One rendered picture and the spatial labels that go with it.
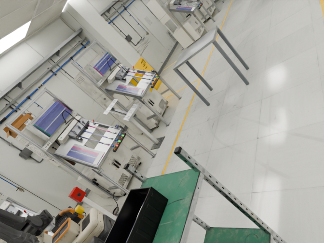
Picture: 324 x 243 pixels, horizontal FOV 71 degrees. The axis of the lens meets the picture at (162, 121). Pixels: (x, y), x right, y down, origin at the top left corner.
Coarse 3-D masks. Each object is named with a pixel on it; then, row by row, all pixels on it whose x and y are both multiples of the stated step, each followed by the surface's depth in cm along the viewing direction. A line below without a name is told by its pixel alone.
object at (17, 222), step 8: (0, 208) 124; (0, 216) 121; (8, 216) 123; (16, 216) 127; (32, 216) 132; (8, 224) 124; (16, 224) 125; (24, 224) 127; (32, 224) 128; (40, 224) 132
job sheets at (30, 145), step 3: (27, 144) 325; (30, 144) 321; (27, 147) 335; (30, 147) 329; (33, 147) 325; (36, 147) 322; (33, 150) 336; (36, 150) 330; (39, 150) 327; (39, 153) 335; (42, 153) 331; (42, 156) 341; (45, 156) 336; (51, 159) 336; (57, 162) 337
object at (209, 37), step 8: (208, 32) 315; (200, 40) 317; (208, 40) 288; (224, 40) 317; (192, 48) 320; (200, 48) 291; (216, 48) 285; (232, 48) 321; (184, 56) 322; (192, 56) 301; (224, 56) 290; (240, 56) 328; (176, 64) 325; (232, 64) 294; (176, 72) 324; (240, 72) 299; (184, 80) 329; (192, 88) 335; (208, 88) 376; (200, 96) 341; (208, 104) 347
